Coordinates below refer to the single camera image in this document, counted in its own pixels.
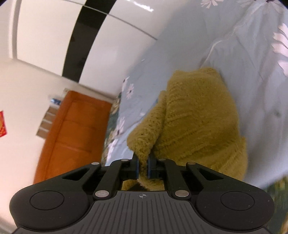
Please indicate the mustard yellow knit sweater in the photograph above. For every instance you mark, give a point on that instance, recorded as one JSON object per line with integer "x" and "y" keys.
{"x": 194, "y": 120}

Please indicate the white wardrobe with black stripe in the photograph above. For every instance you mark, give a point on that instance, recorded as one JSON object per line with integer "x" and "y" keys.
{"x": 93, "y": 43}

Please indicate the light blue floral quilt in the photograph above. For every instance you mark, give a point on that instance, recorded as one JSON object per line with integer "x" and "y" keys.
{"x": 246, "y": 42}

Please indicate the red paper wall decoration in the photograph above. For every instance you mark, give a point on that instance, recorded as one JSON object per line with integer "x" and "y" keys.
{"x": 3, "y": 131}

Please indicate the teal floral bed sheet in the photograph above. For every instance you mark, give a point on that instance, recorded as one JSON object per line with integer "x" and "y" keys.
{"x": 111, "y": 125}

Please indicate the orange wooden door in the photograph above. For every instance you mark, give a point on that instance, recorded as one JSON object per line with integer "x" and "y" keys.
{"x": 76, "y": 137}

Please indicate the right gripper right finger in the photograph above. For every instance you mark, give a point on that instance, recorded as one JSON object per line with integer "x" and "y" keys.
{"x": 154, "y": 167}

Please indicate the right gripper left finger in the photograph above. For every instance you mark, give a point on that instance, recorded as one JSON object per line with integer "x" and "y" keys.
{"x": 130, "y": 168}

